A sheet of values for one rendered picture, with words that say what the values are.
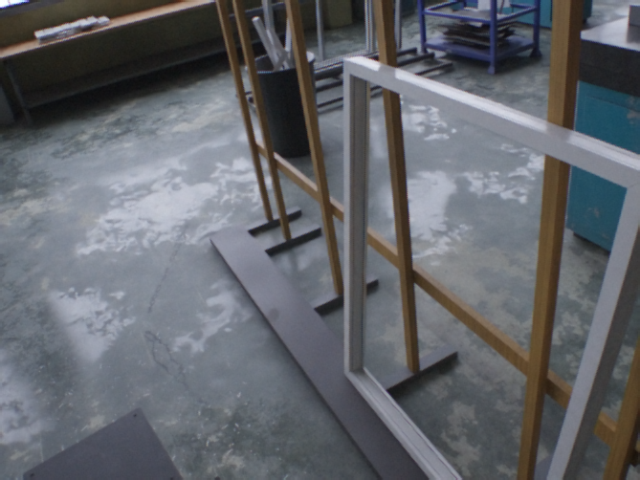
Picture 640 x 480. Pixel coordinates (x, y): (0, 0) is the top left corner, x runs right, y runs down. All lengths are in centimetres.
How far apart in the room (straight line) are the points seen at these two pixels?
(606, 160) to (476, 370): 168
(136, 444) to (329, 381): 124
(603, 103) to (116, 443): 259
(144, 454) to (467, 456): 134
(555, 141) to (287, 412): 180
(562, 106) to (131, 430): 135
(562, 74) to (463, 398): 166
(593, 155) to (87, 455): 141
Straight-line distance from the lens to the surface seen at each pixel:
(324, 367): 271
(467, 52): 657
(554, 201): 145
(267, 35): 471
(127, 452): 160
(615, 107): 305
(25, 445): 308
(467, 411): 257
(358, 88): 197
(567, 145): 126
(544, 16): 790
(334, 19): 913
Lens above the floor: 200
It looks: 32 degrees down
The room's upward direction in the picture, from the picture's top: 10 degrees counter-clockwise
